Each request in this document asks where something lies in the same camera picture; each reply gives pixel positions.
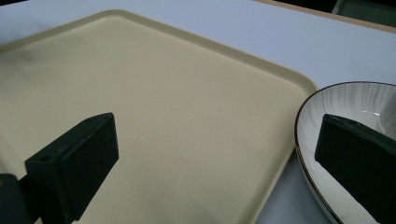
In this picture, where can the dark grey chair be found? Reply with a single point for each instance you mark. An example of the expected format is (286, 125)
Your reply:
(367, 11)

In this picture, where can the beige plastic tray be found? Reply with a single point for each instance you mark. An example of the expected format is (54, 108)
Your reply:
(174, 112)

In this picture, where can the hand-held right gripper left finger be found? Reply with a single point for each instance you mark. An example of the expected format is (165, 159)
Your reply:
(77, 161)

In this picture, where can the white bowl with dark rim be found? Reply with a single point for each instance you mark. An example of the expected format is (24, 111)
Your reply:
(342, 102)

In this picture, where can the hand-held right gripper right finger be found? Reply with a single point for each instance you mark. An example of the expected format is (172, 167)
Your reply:
(358, 155)

